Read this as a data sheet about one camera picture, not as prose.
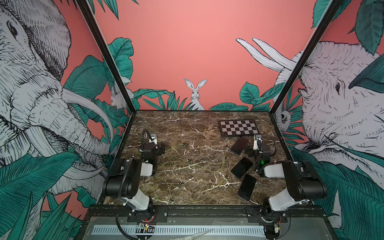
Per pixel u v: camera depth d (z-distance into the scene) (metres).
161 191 0.82
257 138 0.82
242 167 0.95
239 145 1.01
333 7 0.69
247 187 0.87
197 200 0.78
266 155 0.72
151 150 0.72
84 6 0.69
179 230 0.70
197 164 0.92
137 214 0.67
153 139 0.81
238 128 1.07
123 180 0.43
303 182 0.48
